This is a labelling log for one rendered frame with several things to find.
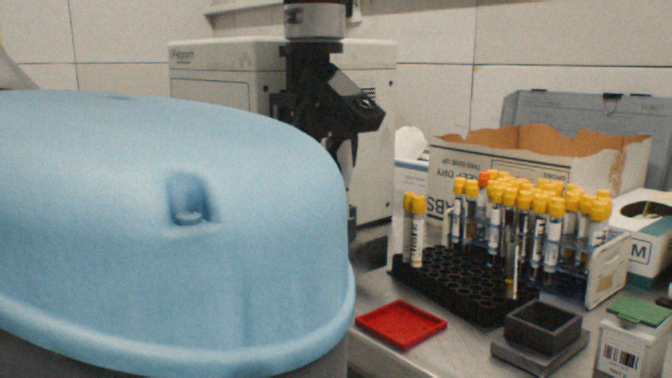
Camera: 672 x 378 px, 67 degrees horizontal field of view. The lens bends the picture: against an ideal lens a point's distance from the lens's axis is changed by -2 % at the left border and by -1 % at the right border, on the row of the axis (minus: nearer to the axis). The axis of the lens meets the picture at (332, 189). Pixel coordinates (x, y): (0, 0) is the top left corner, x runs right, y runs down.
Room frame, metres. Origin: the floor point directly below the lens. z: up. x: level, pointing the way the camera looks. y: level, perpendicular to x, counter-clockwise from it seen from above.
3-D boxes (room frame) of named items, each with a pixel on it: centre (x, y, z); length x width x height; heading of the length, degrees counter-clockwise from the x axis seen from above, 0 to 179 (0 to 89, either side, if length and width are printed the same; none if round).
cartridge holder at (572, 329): (0.44, -0.20, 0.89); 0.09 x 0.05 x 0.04; 130
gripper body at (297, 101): (0.66, 0.03, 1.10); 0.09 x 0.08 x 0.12; 40
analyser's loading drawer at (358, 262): (0.65, 0.02, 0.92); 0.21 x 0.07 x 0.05; 40
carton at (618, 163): (0.83, -0.34, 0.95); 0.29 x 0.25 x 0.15; 130
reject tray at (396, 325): (0.48, -0.07, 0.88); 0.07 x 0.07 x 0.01; 40
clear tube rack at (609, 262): (0.62, -0.25, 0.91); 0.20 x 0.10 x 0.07; 40
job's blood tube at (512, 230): (0.50, -0.19, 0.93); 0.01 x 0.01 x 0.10; 29
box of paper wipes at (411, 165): (1.12, -0.16, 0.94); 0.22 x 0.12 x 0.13; 44
